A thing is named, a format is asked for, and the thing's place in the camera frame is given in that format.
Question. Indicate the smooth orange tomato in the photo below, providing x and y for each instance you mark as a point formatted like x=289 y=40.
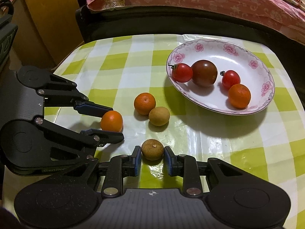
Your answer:
x=112 y=121

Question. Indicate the red cherry tomato with stem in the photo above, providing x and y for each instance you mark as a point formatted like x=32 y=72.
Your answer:
x=229 y=78

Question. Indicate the dark sofa bed frame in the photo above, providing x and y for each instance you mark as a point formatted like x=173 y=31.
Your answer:
x=128 y=21

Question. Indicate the orange mandarin rough skin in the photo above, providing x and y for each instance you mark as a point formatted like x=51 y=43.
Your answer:
x=239 y=96

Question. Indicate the tan longan fruit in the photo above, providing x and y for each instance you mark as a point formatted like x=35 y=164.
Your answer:
x=159 y=116
x=152 y=149

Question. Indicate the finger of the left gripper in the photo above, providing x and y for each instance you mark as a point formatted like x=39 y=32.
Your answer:
x=102 y=137
x=91 y=109

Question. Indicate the orange mandarin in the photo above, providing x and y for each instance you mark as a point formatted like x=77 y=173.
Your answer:
x=144 y=103

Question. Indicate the dark maroon large tomato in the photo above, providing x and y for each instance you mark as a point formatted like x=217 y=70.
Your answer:
x=204 y=73

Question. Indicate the white floral porcelain plate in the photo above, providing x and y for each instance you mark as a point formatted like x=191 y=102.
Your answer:
x=226 y=56

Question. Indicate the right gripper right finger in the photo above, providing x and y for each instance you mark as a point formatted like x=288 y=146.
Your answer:
x=184 y=166

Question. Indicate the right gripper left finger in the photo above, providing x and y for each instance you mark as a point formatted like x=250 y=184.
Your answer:
x=116 y=170

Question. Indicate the green white checkered tablecloth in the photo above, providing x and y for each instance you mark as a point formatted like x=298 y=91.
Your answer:
x=269 y=144

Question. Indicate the wooden cabinet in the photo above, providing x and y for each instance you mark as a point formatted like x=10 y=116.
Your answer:
x=47 y=31

